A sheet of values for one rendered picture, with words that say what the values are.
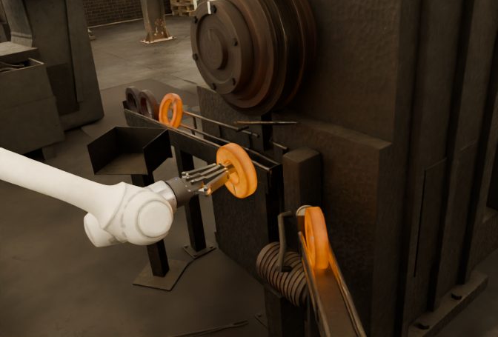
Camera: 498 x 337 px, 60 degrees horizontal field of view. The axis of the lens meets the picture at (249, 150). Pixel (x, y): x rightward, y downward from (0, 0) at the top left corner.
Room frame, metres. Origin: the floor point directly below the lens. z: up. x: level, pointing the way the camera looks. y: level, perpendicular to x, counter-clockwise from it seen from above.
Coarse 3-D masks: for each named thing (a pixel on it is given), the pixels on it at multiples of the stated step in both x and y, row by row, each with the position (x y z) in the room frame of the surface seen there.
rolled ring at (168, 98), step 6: (168, 96) 2.00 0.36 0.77; (174, 96) 1.96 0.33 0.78; (162, 102) 2.03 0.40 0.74; (168, 102) 2.02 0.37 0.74; (174, 102) 1.94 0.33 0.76; (180, 102) 1.94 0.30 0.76; (162, 108) 2.02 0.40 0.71; (174, 108) 1.92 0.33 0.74; (180, 108) 1.92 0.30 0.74; (162, 114) 2.01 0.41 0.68; (174, 114) 1.91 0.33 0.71; (180, 114) 1.90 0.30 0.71; (162, 120) 1.99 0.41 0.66; (174, 120) 1.89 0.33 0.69; (180, 120) 1.90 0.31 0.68; (174, 126) 1.90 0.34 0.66
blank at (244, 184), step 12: (228, 144) 1.07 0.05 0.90; (216, 156) 1.11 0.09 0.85; (228, 156) 1.05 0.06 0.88; (240, 156) 1.02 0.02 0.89; (240, 168) 1.01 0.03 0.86; (252, 168) 1.01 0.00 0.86; (240, 180) 1.02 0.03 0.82; (252, 180) 1.00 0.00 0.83; (240, 192) 1.02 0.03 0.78; (252, 192) 1.01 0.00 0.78
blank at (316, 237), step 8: (312, 208) 0.91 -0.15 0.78; (312, 216) 0.87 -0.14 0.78; (320, 216) 0.87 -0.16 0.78; (312, 224) 0.85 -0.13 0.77; (320, 224) 0.85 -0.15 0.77; (312, 232) 0.85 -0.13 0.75; (320, 232) 0.84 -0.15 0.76; (312, 240) 0.85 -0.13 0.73; (320, 240) 0.82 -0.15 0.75; (312, 248) 0.85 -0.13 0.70; (320, 248) 0.82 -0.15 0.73; (328, 248) 0.82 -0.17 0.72; (312, 256) 0.86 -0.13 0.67; (320, 256) 0.81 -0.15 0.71; (328, 256) 0.81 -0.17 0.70; (312, 264) 0.86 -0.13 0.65; (320, 264) 0.82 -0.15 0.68
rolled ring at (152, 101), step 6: (144, 90) 2.13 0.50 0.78; (144, 96) 2.11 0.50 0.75; (150, 96) 2.08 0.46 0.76; (144, 102) 2.17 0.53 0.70; (150, 102) 2.05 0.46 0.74; (156, 102) 2.06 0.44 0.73; (144, 108) 2.17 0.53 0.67; (150, 108) 2.06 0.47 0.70; (156, 108) 2.05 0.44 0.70; (144, 114) 2.15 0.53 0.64; (156, 114) 2.05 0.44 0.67; (156, 120) 2.06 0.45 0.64
